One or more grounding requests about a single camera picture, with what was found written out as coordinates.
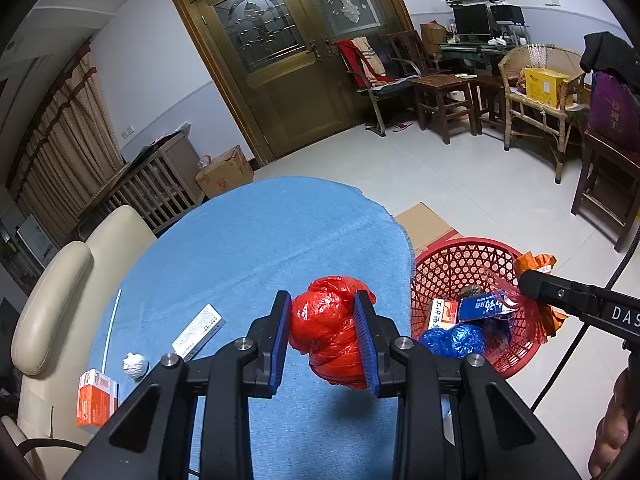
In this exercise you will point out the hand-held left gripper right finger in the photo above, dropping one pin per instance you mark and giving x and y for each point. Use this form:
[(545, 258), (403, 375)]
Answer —
[(367, 345)]

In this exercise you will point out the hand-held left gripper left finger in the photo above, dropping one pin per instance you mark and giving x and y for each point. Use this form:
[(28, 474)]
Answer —
[(277, 350)]

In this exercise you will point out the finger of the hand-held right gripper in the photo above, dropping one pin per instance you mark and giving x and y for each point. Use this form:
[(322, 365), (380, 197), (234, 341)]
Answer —
[(560, 290)]

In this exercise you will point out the orange plastic bag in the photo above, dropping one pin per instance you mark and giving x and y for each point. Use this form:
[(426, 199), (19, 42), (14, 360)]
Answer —
[(537, 261)]

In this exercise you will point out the red plastic bag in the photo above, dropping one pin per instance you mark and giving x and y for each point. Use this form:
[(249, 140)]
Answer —
[(325, 325)]

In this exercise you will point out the blue packet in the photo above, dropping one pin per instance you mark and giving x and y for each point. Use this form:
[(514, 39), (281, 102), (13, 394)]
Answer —
[(485, 306)]

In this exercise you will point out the red and white medicine box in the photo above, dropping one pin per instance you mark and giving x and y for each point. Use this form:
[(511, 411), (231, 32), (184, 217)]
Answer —
[(444, 315)]

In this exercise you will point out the blue plastic bag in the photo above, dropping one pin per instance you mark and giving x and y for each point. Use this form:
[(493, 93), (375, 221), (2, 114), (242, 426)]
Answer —
[(455, 341)]

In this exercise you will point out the red plastic basket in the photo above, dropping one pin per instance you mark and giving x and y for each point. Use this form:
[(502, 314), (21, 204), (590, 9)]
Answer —
[(450, 265)]

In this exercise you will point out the person's right hand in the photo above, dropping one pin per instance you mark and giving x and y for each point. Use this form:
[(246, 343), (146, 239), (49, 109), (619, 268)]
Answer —
[(620, 425)]

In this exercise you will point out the long white carton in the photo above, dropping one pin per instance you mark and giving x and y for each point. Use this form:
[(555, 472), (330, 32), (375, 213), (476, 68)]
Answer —
[(197, 332)]

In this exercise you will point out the black plastic wrapper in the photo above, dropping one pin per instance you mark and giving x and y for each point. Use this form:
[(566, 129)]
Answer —
[(471, 292)]

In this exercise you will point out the dark wooden chair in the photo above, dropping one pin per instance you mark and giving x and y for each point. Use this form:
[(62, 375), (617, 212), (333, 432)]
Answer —
[(607, 180)]

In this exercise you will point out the flat cardboard sheet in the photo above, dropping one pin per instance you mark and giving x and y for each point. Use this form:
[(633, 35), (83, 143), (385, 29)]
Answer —
[(425, 225)]

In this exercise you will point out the white crumpled paper ball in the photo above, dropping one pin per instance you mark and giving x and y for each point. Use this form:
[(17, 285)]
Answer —
[(136, 366)]

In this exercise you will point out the white thin straw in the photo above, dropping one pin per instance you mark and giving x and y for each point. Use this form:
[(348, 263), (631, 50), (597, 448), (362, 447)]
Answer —
[(111, 332)]

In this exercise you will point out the wicker armchair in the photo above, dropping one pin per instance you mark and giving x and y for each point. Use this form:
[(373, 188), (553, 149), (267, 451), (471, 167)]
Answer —
[(535, 120)]

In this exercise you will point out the brown cardboard box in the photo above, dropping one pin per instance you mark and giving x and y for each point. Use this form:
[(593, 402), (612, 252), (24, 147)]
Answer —
[(225, 175)]

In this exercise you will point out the purple bag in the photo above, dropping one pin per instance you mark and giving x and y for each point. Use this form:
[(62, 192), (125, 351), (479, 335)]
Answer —
[(615, 110)]

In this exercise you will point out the orange and white box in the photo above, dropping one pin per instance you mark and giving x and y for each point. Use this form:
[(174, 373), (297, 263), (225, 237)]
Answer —
[(95, 400)]

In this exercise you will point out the yellow box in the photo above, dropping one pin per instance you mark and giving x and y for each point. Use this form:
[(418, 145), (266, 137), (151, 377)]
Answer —
[(545, 87)]

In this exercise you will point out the wooden crib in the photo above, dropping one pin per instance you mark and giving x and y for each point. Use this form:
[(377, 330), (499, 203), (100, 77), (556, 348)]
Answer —
[(160, 180)]

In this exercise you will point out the small dark wooden stool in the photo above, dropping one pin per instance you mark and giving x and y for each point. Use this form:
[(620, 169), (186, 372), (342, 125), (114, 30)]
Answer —
[(492, 87)]

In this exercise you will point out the slipper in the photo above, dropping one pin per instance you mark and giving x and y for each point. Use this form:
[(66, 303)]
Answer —
[(401, 127)]

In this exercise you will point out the cream leather sofa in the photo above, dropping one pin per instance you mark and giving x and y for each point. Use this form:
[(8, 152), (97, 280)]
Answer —
[(55, 280)]

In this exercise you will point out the square wooden stool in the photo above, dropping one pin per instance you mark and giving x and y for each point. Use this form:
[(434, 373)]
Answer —
[(440, 85)]

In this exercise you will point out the black cloth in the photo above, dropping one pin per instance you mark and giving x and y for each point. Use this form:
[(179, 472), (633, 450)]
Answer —
[(605, 50)]

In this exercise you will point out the glass computer desk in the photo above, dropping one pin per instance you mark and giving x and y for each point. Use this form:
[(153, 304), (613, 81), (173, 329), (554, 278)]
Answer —
[(475, 50)]

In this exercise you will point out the wooden double door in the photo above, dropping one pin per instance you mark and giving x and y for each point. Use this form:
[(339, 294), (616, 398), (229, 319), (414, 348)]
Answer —
[(280, 85)]

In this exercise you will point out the white appliance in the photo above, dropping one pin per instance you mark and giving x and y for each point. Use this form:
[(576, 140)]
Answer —
[(35, 237)]

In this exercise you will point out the small black monitor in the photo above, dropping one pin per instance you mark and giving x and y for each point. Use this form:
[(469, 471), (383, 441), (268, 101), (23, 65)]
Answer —
[(507, 14)]

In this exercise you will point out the dark wooden armchair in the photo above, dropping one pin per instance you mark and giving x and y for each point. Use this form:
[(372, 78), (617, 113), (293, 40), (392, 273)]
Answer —
[(407, 50)]

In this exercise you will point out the large black monitor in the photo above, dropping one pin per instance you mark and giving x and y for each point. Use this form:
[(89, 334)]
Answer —
[(471, 19)]

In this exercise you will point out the red cloth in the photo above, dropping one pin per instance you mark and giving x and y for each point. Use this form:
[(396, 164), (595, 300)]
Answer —
[(350, 60)]

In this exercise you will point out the brown paper bag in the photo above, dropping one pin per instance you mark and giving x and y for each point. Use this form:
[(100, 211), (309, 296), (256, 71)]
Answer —
[(433, 32)]

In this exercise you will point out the striped beige towel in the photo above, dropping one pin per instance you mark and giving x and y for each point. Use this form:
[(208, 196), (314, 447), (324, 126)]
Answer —
[(370, 57)]

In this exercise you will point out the beige curtains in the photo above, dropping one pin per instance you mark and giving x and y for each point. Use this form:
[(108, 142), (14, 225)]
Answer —
[(70, 140)]

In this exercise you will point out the metal frame chair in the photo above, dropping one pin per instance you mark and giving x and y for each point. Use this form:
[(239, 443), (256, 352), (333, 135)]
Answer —
[(385, 90)]

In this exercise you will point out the wall socket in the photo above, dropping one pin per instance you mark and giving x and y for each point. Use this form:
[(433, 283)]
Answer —
[(127, 132)]

